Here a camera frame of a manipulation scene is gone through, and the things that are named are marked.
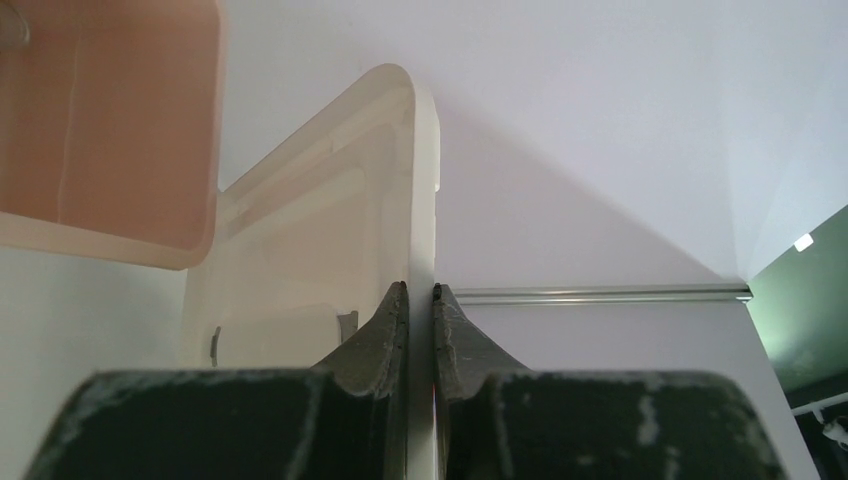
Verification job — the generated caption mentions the pink plastic storage bin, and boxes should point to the pink plastic storage bin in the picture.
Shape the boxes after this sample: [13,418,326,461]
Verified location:
[1,1,226,270]

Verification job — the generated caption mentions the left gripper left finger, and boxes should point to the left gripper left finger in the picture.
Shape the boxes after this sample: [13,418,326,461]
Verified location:
[26,282,409,479]

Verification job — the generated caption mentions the translucent white bin lid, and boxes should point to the translucent white bin lid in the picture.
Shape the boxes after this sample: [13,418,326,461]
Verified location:
[180,64,440,479]

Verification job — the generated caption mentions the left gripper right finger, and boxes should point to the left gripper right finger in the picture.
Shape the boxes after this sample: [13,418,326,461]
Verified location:
[432,284,786,479]

